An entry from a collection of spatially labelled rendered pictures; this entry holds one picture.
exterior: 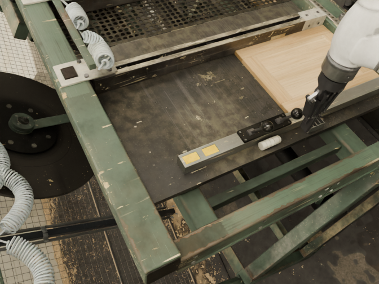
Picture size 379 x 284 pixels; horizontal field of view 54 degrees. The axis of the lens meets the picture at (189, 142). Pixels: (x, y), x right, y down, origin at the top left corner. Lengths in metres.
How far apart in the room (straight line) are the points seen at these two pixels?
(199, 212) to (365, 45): 0.64
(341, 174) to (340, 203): 0.63
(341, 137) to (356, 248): 1.40
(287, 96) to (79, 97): 0.75
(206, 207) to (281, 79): 0.62
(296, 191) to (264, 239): 1.95
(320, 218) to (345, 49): 1.14
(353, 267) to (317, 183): 1.65
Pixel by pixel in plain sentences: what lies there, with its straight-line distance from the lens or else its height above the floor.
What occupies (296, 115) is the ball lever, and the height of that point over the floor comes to 1.46.
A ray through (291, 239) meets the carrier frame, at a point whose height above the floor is 0.79.
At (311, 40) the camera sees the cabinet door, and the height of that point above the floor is 1.00.
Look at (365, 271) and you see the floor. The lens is 2.79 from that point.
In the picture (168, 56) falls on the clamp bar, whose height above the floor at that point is 1.60.
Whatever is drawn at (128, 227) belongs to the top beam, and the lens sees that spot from 0.97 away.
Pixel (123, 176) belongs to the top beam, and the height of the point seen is 1.92.
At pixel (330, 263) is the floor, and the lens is 2.86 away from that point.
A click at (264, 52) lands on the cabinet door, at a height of 1.21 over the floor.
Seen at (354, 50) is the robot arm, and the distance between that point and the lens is 0.95.
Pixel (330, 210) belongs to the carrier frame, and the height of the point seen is 0.79.
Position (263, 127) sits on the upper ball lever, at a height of 1.57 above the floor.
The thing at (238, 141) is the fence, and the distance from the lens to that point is 1.22.
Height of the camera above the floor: 2.52
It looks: 46 degrees down
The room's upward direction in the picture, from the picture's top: 90 degrees counter-clockwise
